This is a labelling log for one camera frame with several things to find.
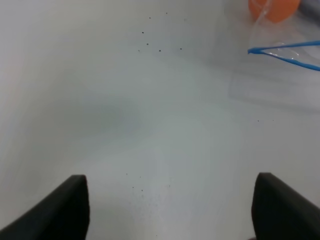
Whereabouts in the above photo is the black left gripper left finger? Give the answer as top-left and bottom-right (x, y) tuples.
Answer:
(0, 175), (90, 240)

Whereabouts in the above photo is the clear bag with blue zipper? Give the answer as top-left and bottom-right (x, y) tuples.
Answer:
(225, 0), (320, 112)

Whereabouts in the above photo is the orange fruit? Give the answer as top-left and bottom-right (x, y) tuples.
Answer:
(248, 0), (301, 23)

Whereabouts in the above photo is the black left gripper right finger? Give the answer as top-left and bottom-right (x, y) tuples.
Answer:
(251, 172), (320, 240)

